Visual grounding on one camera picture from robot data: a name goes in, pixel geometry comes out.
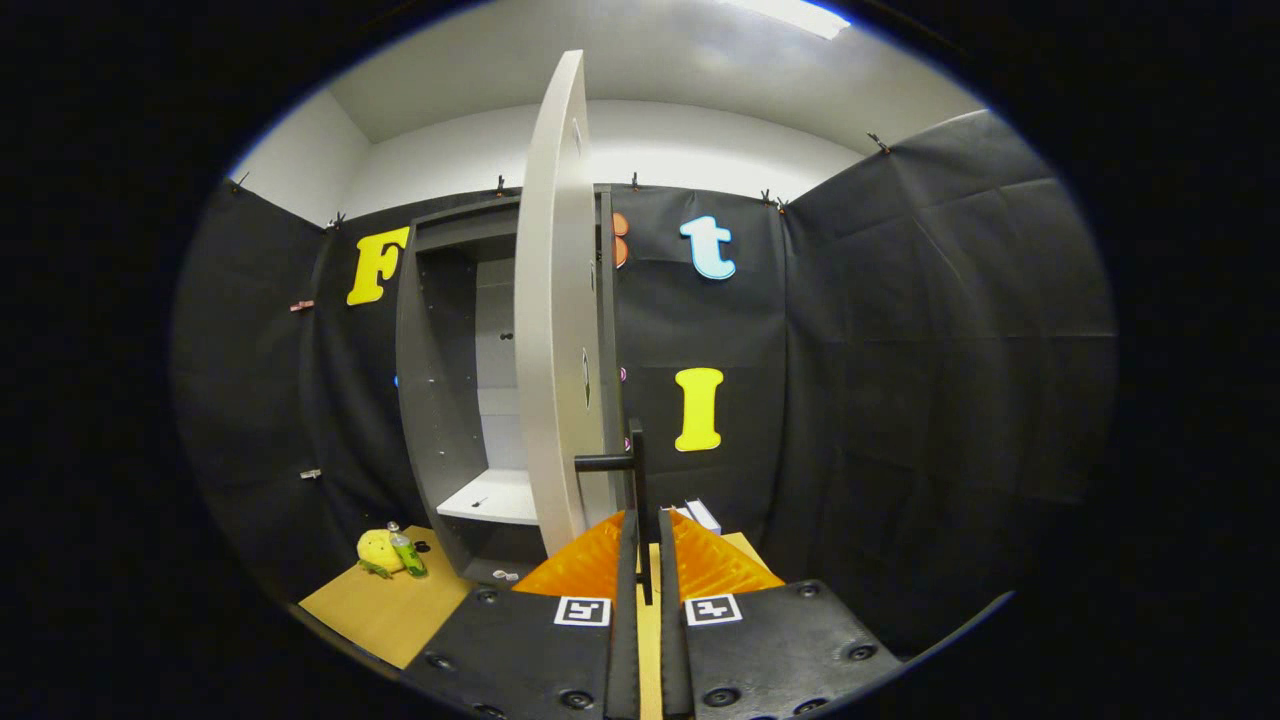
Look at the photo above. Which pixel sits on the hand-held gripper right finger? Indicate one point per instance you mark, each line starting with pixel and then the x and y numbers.
pixel 672 650

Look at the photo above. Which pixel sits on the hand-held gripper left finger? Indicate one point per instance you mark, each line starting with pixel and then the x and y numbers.
pixel 628 640

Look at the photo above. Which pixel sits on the beige shoe cabinet door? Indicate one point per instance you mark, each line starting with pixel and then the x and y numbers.
pixel 550 350

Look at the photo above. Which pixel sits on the grey shoe cabinet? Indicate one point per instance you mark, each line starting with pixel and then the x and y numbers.
pixel 440 400

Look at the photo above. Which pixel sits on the white blue book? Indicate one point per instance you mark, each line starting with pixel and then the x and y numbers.
pixel 706 516

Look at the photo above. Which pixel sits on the green bottle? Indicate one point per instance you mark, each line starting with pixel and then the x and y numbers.
pixel 408 553

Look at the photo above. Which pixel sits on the yellow plush toy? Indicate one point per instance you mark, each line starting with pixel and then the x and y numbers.
pixel 376 550

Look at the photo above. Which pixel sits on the black backdrop cloth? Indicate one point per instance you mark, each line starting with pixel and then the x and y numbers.
pixel 900 380

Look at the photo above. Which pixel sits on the long ceiling light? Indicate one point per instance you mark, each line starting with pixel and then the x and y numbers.
pixel 790 15

